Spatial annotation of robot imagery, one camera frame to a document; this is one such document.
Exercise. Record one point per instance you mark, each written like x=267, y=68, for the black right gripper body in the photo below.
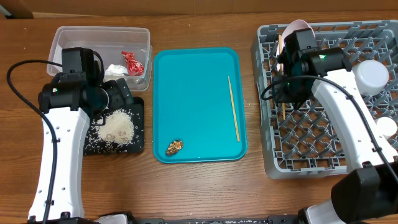
x=280, y=86

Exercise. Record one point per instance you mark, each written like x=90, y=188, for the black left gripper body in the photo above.
x=119, y=97

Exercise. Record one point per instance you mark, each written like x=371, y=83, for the white tissue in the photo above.
x=114, y=71

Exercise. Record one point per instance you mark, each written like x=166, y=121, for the red strawberry candy wrapper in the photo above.
x=134, y=67

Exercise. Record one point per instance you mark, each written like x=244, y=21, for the white rice pile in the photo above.
x=116, y=127

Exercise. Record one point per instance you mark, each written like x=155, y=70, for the wooden chopstick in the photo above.
x=281, y=70
x=233, y=110

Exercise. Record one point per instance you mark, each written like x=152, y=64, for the large pink plate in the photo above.
x=295, y=25

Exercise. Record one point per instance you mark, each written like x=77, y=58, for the brown food scrap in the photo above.
x=174, y=147

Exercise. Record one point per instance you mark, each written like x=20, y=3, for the grey white bowl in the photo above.
x=371, y=77

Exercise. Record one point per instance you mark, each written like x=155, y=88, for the cream white cup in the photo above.
x=387, y=126

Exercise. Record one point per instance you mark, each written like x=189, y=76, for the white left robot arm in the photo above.
x=68, y=104

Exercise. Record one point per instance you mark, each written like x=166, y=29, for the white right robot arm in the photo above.
x=370, y=188

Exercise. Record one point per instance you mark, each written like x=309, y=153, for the clear plastic waste bin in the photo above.
x=110, y=43

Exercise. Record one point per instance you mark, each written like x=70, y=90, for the grey dishwasher rack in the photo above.
x=302, y=143

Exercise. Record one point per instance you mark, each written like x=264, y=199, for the black rectangular tray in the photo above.
x=136, y=146

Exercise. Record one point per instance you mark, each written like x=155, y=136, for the teal serving tray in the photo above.
x=191, y=103

